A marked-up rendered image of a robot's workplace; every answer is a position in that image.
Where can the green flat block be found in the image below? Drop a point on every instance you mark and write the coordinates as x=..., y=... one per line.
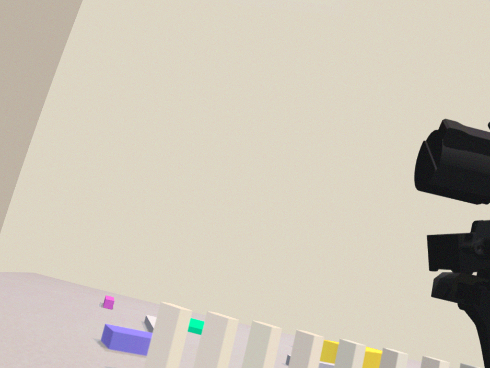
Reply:
x=195, y=326

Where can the small pink cube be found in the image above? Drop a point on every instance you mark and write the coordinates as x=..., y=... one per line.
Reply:
x=108, y=302

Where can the purple rectangular block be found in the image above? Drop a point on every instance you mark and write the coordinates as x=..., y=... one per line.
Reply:
x=126, y=339

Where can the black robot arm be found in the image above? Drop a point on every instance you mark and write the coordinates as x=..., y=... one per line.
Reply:
x=454, y=162

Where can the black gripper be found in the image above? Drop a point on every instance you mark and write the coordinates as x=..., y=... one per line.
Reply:
x=472, y=295

